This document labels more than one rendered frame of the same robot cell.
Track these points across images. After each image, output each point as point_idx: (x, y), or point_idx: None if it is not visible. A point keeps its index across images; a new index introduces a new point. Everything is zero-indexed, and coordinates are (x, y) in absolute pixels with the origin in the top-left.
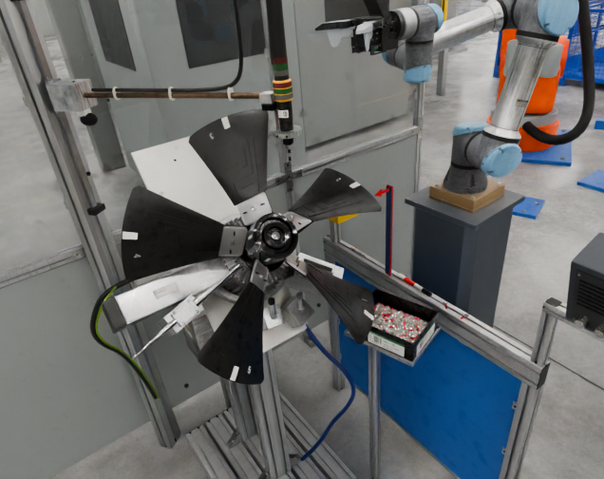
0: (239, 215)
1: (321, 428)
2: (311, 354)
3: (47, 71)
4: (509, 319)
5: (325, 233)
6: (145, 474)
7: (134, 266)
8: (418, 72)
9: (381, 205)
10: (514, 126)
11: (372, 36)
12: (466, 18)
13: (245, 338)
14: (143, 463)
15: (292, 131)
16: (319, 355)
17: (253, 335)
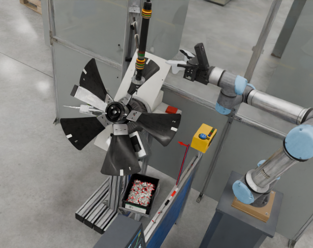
0: (142, 100)
1: (147, 221)
2: (191, 202)
3: (134, 1)
4: None
5: (239, 161)
6: (100, 162)
7: (82, 81)
8: (216, 106)
9: (289, 183)
10: (255, 181)
11: (189, 70)
12: (282, 105)
13: (80, 131)
14: (104, 159)
15: (135, 80)
16: (192, 206)
17: (86, 134)
